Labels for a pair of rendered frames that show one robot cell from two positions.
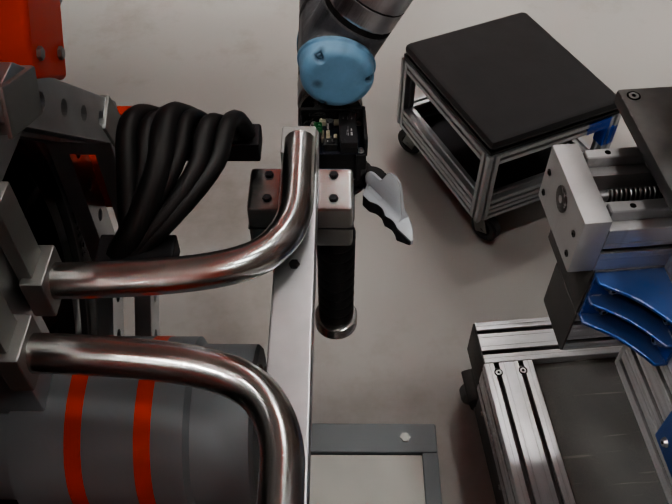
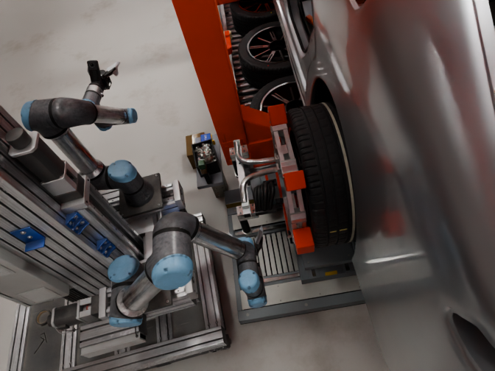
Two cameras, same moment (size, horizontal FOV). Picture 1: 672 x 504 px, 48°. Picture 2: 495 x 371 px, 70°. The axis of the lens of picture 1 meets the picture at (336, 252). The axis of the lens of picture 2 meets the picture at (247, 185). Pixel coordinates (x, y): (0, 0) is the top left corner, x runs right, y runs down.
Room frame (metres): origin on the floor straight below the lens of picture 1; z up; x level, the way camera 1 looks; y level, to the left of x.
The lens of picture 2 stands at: (1.24, 0.14, 2.23)
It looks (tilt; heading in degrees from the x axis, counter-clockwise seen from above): 55 degrees down; 186
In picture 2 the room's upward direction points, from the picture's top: 16 degrees counter-clockwise
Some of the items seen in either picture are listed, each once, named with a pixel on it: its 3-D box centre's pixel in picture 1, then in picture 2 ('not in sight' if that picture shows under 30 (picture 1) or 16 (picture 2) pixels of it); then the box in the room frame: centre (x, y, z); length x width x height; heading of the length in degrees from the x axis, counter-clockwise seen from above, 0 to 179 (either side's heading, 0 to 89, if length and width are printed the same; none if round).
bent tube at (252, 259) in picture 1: (177, 176); (261, 181); (0.39, 0.11, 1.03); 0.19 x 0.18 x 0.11; 90
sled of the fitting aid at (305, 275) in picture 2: not in sight; (321, 239); (0.29, 0.41, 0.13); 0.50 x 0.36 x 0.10; 0
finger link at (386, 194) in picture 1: (392, 198); not in sight; (0.54, -0.06, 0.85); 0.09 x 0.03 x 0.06; 38
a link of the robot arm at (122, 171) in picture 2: not in sight; (124, 176); (0.17, -0.52, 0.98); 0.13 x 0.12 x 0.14; 81
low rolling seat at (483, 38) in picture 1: (500, 126); not in sight; (1.45, -0.41, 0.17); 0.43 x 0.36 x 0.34; 25
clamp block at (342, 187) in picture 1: (301, 206); (247, 211); (0.46, 0.03, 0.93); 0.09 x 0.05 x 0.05; 90
